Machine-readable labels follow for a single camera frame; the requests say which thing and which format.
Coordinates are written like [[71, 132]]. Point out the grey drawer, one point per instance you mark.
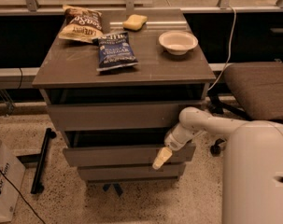
[[115, 116], [112, 173], [114, 147]]

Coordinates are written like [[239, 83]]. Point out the white bowl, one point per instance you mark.
[[178, 42]]

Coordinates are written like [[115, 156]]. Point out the grey bottom drawer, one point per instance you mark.
[[112, 173]]

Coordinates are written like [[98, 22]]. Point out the blue chip bag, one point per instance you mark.
[[114, 51]]

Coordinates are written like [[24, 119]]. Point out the grey office chair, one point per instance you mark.
[[257, 87]]

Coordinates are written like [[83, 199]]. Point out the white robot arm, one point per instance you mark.
[[252, 184]]

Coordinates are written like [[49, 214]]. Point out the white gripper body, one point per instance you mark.
[[173, 141]]

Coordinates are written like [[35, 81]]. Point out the grey top drawer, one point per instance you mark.
[[115, 116]]

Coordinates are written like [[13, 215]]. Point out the grey drawer cabinet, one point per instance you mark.
[[69, 76]]

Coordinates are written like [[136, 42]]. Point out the white cardboard box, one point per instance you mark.
[[11, 175]]

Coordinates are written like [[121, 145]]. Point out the black metal bar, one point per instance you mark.
[[37, 186]]

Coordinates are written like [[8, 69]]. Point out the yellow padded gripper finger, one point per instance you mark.
[[162, 157]]

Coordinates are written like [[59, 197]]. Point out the brown chip bag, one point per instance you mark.
[[81, 24]]

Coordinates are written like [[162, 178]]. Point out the yellow sponge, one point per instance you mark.
[[134, 22]]

